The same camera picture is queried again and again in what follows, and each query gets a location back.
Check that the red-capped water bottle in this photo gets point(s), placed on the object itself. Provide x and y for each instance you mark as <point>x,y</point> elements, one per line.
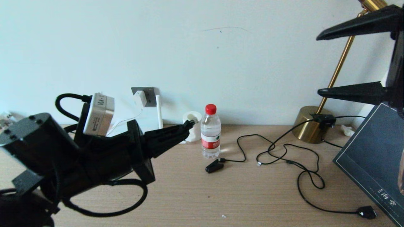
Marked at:
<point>210,138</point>

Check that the black box on lamp base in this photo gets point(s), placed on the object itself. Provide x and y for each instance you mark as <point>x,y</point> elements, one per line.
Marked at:
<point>323,121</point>

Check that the grey wall socket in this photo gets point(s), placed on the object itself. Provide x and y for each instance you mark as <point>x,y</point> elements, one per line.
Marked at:
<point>151,94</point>

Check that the black clip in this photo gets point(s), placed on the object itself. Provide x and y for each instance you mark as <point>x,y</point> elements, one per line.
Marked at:
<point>213,167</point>

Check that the crumpled white tissue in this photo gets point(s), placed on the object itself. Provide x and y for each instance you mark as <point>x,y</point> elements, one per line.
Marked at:
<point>347,130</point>

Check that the brass desk lamp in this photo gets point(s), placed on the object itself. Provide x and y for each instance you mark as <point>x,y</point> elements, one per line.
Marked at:
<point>307,126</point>

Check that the dark blue paper bag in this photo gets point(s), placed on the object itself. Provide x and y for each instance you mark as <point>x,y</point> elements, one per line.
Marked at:
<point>372,157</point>

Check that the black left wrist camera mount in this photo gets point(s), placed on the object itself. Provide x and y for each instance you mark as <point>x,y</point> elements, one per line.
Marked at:
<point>82,126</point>

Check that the white toilet paper roll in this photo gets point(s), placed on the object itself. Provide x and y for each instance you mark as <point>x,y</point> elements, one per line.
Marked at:
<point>194,134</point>

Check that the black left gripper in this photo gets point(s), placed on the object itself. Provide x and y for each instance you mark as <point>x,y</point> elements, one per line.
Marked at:
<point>120,157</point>

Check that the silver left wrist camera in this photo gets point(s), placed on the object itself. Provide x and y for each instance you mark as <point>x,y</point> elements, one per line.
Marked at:
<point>99,115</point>

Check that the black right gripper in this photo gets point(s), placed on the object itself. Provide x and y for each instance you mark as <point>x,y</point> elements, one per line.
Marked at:
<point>397,63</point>

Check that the white router with antennas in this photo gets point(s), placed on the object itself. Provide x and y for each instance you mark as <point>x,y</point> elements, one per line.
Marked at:
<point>148,123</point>

